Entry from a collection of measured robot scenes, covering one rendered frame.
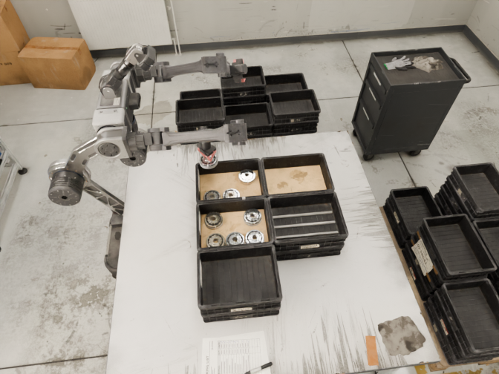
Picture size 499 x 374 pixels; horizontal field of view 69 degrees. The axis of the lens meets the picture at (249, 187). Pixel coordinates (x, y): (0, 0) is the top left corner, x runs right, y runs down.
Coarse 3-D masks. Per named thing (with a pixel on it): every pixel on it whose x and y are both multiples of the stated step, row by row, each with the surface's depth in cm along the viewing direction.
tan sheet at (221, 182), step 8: (200, 176) 228; (208, 176) 228; (216, 176) 227; (224, 176) 227; (232, 176) 227; (256, 176) 227; (200, 184) 224; (208, 184) 224; (216, 184) 224; (224, 184) 223; (232, 184) 223; (240, 184) 223; (256, 184) 223; (200, 192) 220; (240, 192) 220; (248, 192) 220; (256, 192) 220
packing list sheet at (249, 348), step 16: (224, 336) 181; (240, 336) 181; (256, 336) 181; (208, 352) 177; (224, 352) 176; (240, 352) 176; (256, 352) 176; (208, 368) 172; (224, 368) 172; (240, 368) 172
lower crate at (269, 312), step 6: (234, 312) 176; (240, 312) 177; (246, 312) 178; (252, 312) 179; (258, 312) 182; (264, 312) 182; (270, 312) 183; (276, 312) 186; (204, 318) 181; (210, 318) 181; (216, 318) 182; (222, 318) 185; (228, 318) 185; (234, 318) 185; (240, 318) 185
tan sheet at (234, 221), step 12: (204, 216) 209; (228, 216) 209; (240, 216) 209; (204, 228) 205; (228, 228) 204; (240, 228) 204; (252, 228) 204; (264, 228) 204; (204, 240) 200; (264, 240) 199
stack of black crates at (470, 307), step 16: (448, 288) 225; (464, 288) 228; (480, 288) 228; (432, 304) 234; (448, 304) 218; (464, 304) 222; (480, 304) 222; (496, 304) 216; (432, 320) 237; (448, 320) 217; (464, 320) 217; (480, 320) 217; (496, 320) 217; (448, 336) 221; (464, 336) 203; (480, 336) 211; (496, 336) 211; (448, 352) 222; (464, 352) 206; (480, 352) 198; (496, 352) 206
